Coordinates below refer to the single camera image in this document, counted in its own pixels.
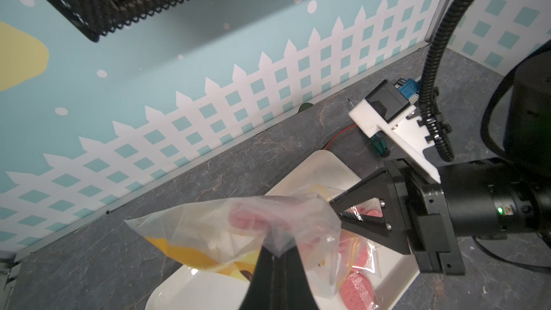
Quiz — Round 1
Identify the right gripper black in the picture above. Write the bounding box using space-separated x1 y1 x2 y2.
329 159 465 275

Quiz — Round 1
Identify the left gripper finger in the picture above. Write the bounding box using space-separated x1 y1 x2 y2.
240 241 318 310

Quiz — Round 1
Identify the ziploc bag with pink cookies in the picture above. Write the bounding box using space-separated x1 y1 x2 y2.
124 182 382 300

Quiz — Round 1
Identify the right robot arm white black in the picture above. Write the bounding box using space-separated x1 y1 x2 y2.
330 0 550 275

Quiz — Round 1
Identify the pile of pink cookies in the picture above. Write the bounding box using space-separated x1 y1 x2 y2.
337 229 381 310

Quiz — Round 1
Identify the white plastic tray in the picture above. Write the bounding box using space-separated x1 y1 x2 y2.
145 149 420 310

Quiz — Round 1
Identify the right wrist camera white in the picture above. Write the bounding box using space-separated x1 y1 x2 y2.
349 80 441 183

